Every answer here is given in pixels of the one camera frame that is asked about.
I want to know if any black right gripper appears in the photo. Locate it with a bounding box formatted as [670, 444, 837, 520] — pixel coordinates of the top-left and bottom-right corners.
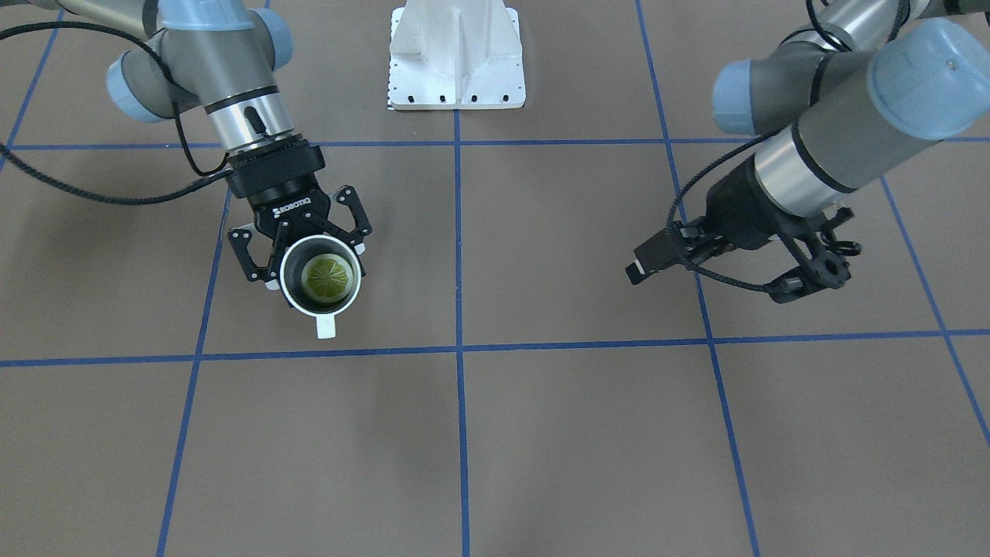
[227, 138, 374, 290]

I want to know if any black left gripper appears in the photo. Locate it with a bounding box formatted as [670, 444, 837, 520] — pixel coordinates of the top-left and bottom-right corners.
[700, 159, 862, 304]

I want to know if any white plastic mug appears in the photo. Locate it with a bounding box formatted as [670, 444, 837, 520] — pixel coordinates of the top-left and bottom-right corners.
[279, 235, 362, 340]

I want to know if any yellow-green lemon slice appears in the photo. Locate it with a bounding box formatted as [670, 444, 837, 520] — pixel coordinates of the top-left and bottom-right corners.
[300, 253, 357, 306]

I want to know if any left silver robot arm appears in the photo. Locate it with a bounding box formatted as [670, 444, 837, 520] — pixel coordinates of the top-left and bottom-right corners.
[690, 1, 988, 303]

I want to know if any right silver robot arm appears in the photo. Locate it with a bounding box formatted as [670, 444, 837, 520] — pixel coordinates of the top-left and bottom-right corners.
[2, 1, 372, 303]

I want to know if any white camera mast pedestal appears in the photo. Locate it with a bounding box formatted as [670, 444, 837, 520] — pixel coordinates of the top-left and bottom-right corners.
[387, 1, 527, 111]

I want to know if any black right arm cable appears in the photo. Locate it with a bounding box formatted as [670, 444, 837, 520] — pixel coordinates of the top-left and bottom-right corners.
[0, 21, 237, 206]

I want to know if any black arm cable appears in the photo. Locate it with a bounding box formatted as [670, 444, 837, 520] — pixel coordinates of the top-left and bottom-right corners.
[0, 21, 237, 206]
[665, 0, 913, 293]

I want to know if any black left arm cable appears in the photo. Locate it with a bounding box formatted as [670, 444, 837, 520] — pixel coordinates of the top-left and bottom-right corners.
[665, 0, 913, 293]

